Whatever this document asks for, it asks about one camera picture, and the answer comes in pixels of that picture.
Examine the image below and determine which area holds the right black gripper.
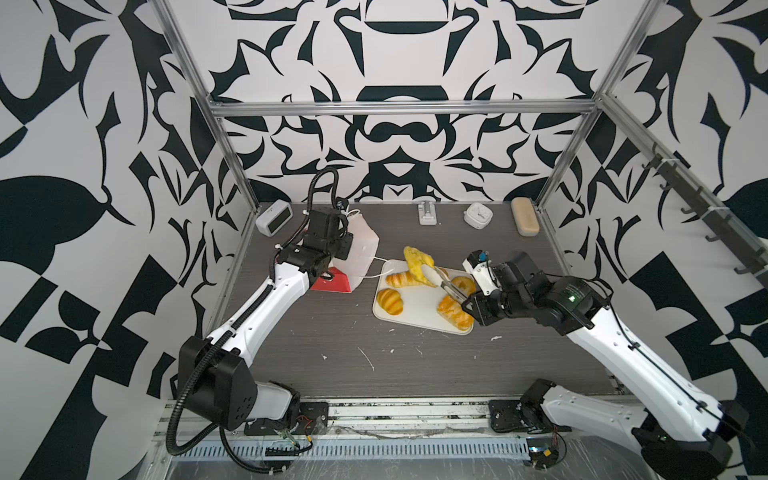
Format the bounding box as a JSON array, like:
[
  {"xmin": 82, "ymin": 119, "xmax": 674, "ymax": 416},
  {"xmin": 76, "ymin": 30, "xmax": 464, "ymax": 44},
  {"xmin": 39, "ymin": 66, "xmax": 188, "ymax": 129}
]
[{"xmin": 457, "ymin": 286, "xmax": 532, "ymax": 323}]

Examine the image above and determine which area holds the long braided fake bread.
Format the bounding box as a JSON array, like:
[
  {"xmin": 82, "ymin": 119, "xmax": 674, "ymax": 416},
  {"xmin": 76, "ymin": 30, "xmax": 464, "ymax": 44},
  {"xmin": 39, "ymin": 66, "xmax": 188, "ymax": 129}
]
[{"xmin": 437, "ymin": 295, "xmax": 474, "ymax": 331}]

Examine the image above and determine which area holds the red white paper bag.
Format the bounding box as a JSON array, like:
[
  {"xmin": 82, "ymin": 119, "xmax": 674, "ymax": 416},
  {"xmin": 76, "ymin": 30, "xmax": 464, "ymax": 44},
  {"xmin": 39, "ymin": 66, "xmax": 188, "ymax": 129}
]
[{"xmin": 311, "ymin": 209, "xmax": 380, "ymax": 293}]

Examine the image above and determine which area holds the round yellow fake bun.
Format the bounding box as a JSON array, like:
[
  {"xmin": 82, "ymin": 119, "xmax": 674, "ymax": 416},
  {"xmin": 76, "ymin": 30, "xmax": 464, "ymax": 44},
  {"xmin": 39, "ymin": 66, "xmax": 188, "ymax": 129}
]
[{"xmin": 376, "ymin": 288, "xmax": 404, "ymax": 316}]

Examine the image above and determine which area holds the yellow fake bagel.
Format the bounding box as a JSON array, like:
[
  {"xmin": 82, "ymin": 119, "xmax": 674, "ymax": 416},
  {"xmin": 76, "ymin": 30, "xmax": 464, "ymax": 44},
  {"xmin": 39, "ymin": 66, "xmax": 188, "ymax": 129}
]
[{"xmin": 451, "ymin": 276, "xmax": 477, "ymax": 296}]

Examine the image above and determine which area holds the long ridged fake loaf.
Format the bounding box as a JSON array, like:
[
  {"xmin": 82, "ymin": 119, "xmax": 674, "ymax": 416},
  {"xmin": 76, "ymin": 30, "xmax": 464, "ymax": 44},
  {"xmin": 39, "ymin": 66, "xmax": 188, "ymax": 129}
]
[{"xmin": 385, "ymin": 271, "xmax": 435, "ymax": 288}]

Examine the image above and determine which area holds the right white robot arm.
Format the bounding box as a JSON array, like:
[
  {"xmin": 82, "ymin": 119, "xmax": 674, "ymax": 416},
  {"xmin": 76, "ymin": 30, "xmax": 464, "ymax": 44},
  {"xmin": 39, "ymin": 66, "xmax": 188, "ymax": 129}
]
[{"xmin": 408, "ymin": 251, "xmax": 748, "ymax": 479}]

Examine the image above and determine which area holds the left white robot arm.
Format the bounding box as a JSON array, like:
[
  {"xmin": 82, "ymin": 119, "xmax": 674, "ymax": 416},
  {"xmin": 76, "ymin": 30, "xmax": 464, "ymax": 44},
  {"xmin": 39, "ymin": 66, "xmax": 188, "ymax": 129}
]
[{"xmin": 174, "ymin": 209, "xmax": 354, "ymax": 431}]

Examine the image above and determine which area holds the white plastic tray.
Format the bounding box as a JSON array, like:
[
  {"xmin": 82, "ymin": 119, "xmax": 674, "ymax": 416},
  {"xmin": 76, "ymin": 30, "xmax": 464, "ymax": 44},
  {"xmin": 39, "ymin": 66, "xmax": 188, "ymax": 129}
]
[{"xmin": 372, "ymin": 260, "xmax": 474, "ymax": 335}]

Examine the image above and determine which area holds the white digital clock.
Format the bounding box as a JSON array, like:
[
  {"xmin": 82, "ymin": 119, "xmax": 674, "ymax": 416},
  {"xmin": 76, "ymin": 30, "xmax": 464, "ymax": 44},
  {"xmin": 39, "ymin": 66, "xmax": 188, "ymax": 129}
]
[{"xmin": 255, "ymin": 200, "xmax": 293, "ymax": 237}]

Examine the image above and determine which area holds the small white alarm clock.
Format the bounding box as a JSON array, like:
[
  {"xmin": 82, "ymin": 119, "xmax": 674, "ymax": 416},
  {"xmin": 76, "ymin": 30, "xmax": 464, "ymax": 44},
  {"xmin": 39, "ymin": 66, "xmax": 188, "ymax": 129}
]
[{"xmin": 463, "ymin": 203, "xmax": 493, "ymax": 230}]

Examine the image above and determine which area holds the beige glasses case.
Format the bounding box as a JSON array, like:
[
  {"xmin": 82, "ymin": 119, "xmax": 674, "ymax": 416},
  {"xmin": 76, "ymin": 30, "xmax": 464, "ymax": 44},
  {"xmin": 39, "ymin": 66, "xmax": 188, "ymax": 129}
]
[{"xmin": 510, "ymin": 197, "xmax": 540, "ymax": 237}]

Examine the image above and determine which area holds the small circuit board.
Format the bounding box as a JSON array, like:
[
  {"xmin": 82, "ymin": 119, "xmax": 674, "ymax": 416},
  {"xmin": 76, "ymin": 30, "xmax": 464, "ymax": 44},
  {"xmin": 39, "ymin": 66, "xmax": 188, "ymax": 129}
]
[{"xmin": 526, "ymin": 434, "xmax": 568, "ymax": 471}]

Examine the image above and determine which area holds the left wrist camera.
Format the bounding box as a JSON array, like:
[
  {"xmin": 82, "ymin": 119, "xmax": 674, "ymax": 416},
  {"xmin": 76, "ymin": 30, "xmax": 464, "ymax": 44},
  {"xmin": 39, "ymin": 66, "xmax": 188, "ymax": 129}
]
[{"xmin": 333, "ymin": 197, "xmax": 349, "ymax": 212}]

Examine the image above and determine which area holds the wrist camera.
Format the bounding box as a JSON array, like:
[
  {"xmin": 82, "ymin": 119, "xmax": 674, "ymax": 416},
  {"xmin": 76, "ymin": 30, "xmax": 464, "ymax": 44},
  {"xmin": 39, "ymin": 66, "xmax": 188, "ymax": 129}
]
[
  {"xmin": 333, "ymin": 197, "xmax": 349, "ymax": 212},
  {"xmin": 462, "ymin": 250, "xmax": 498, "ymax": 296}
]

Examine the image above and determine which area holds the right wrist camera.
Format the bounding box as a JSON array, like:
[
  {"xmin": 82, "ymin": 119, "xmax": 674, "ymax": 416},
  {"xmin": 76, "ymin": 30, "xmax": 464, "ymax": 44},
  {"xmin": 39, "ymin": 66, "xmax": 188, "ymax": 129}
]
[{"xmin": 462, "ymin": 250, "xmax": 498, "ymax": 296}]

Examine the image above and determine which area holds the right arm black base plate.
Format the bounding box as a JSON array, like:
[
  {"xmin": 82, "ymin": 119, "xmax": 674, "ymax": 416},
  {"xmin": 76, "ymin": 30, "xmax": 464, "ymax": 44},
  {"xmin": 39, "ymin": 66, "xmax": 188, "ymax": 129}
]
[{"xmin": 488, "ymin": 400, "xmax": 554, "ymax": 434}]

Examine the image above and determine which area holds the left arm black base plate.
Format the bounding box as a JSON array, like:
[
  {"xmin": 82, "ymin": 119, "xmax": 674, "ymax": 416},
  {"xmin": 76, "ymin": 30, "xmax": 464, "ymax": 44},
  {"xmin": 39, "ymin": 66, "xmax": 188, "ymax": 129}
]
[{"xmin": 244, "ymin": 401, "xmax": 329, "ymax": 436}]

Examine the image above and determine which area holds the black corrugated cable conduit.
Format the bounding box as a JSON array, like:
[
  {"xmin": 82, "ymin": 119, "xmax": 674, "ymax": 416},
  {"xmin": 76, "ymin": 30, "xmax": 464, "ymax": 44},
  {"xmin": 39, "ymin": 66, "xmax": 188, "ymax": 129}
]
[{"xmin": 165, "ymin": 341, "xmax": 314, "ymax": 475}]

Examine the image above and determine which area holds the grey wall hook rail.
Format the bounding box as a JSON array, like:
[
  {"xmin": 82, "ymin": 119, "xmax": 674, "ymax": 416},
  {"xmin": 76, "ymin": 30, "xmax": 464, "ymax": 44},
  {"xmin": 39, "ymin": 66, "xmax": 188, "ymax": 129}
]
[{"xmin": 641, "ymin": 143, "xmax": 767, "ymax": 289}]

